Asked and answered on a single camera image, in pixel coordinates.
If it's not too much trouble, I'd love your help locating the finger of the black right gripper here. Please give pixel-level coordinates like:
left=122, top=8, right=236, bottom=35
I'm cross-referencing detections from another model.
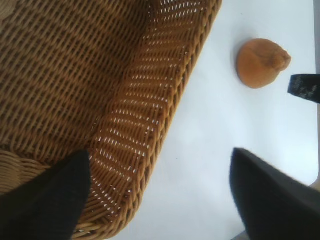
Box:
left=287, top=73, right=320, bottom=106

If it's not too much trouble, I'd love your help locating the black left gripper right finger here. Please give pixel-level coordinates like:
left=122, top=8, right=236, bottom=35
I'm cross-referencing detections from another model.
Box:
left=229, top=147, right=320, bottom=240

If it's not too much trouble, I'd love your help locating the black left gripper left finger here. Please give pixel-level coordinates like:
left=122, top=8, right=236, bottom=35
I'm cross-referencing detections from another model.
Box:
left=0, top=149, right=92, bottom=240

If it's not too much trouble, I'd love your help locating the woven wicker basket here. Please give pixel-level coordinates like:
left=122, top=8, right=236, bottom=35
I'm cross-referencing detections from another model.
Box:
left=0, top=0, right=223, bottom=240

